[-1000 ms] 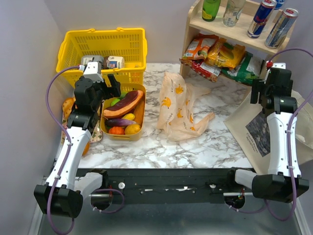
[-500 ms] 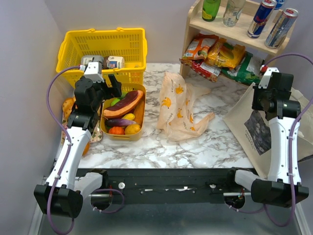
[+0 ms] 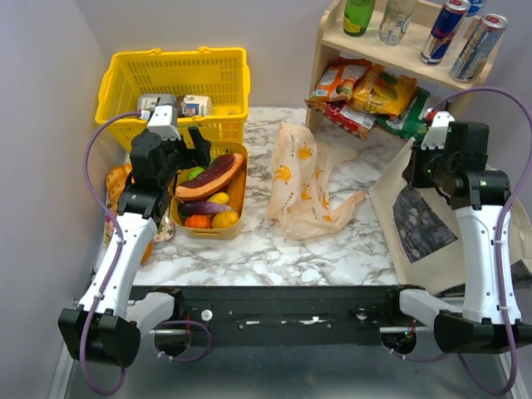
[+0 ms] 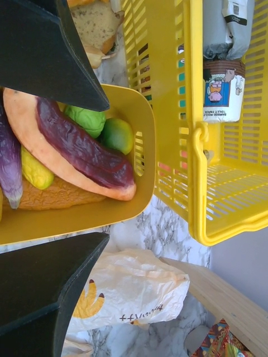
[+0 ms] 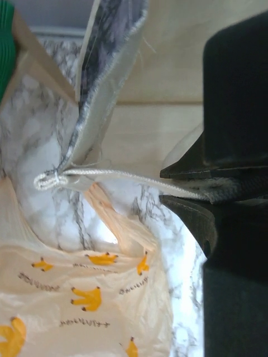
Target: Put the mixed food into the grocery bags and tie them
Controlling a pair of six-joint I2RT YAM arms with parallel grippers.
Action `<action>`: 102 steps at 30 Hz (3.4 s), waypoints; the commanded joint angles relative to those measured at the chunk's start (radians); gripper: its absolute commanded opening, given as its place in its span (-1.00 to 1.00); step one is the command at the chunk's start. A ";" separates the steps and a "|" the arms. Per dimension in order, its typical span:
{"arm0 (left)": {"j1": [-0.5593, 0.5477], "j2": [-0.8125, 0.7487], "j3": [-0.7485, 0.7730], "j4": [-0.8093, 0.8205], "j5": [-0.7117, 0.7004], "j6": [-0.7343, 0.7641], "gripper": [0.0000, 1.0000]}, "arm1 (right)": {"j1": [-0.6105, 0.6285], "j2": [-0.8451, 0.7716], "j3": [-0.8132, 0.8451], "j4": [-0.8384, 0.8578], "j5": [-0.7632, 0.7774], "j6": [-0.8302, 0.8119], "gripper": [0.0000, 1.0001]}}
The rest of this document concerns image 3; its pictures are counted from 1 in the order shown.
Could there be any beige canvas tote bag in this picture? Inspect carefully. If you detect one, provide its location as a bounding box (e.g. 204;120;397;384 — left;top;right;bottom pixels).
368;139;532;296

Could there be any banana print plastic bag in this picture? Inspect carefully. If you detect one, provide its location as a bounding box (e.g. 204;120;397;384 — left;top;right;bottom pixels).
267;121;366;240

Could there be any silver red bull can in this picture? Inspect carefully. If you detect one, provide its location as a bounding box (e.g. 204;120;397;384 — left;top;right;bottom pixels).
450;12;508;82

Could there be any blue red bull can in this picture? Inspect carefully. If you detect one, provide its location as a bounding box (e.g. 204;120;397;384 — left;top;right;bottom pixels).
421;0;470;65

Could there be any blue label water bottle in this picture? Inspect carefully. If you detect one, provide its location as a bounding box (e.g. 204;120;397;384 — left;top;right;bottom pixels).
466;0;485;17

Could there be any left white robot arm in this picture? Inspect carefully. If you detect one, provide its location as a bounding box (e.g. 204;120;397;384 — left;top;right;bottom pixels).
58;127;211;367

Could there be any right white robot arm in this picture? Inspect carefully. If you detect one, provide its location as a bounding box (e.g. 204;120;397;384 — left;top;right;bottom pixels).
399;143;531;353

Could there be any yellow food tray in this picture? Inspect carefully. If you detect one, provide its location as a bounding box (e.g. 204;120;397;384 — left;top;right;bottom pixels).
170;141;248;239

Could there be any green toy fruit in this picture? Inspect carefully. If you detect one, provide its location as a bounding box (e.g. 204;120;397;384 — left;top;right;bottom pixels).
187;166;204;181

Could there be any brown milk carton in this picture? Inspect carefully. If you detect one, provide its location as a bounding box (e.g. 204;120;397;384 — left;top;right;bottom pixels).
176;95;212;118

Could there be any green snack bag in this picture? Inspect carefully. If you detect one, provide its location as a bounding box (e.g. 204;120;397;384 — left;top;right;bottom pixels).
376;88;436;140

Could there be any purple toy eggplant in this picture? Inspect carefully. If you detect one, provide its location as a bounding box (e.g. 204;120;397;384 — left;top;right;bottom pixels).
178;201;233;216

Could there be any grey wrapped package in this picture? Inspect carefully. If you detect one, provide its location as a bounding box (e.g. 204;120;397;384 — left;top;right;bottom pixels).
136;93;177;114

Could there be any toy bread loaf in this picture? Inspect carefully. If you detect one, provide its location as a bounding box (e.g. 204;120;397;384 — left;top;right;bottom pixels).
106;162;132;210

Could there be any orange toy pumpkin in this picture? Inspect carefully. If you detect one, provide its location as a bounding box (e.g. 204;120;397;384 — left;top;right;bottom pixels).
184;214;212;229

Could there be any yellow plastic shopping basket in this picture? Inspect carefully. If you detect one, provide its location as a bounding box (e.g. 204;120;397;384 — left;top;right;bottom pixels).
95;47;251;146

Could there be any red snack bag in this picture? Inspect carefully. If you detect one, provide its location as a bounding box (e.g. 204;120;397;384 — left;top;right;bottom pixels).
305;100;376;140

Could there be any yellow chips bag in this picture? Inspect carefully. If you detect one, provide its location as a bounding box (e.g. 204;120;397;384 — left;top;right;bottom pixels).
348;64;417;116

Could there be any wooden shelf unit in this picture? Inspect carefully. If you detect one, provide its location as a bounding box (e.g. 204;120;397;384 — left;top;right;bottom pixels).
304;0;508;146

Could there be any orange snack bag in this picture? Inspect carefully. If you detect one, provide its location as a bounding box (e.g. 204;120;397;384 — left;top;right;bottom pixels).
308;57;372;102

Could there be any clear plastic bottle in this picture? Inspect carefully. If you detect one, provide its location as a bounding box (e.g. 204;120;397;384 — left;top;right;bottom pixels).
378;0;418;46

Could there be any green glass bottle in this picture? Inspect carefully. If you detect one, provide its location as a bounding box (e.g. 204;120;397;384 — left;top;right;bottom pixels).
342;0;376;37

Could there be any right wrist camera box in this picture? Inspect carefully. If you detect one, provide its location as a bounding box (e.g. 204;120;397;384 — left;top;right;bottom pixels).
421;108;455;150

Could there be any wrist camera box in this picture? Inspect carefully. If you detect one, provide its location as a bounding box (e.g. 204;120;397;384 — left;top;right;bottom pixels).
140;105;182;140
421;108;455;150

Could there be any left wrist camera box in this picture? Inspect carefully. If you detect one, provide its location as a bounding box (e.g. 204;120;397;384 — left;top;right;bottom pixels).
140;105;182;140

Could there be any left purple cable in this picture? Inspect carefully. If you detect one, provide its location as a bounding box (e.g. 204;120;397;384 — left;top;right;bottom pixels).
78;111;145;396

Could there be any purple cable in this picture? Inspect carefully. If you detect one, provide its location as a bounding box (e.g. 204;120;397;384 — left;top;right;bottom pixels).
78;111;145;396
431;86;532;396

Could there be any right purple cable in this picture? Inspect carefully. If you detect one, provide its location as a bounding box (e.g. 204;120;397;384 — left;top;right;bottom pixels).
431;86;532;396

